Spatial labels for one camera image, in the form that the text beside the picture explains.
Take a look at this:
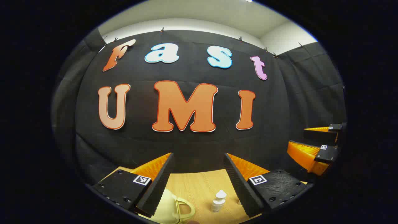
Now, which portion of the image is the white pump bottle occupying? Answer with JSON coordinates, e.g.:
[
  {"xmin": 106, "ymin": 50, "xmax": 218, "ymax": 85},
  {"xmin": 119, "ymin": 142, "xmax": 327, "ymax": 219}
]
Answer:
[{"xmin": 211, "ymin": 190, "xmax": 227, "ymax": 213}]

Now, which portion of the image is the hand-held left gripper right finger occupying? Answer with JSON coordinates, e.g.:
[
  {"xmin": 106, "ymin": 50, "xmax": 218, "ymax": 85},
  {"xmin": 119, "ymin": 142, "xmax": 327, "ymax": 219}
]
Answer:
[{"xmin": 223, "ymin": 153, "xmax": 308, "ymax": 218}]

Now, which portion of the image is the pale yellow suitcase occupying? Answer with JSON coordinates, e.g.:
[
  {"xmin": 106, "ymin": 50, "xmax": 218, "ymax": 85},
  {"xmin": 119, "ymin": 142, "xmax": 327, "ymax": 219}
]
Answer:
[{"xmin": 138, "ymin": 188, "xmax": 196, "ymax": 224}]

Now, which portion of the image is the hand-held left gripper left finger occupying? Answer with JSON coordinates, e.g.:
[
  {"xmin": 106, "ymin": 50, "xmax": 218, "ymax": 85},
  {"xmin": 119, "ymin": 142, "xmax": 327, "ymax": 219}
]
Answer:
[{"xmin": 93, "ymin": 152, "xmax": 175, "ymax": 217}]

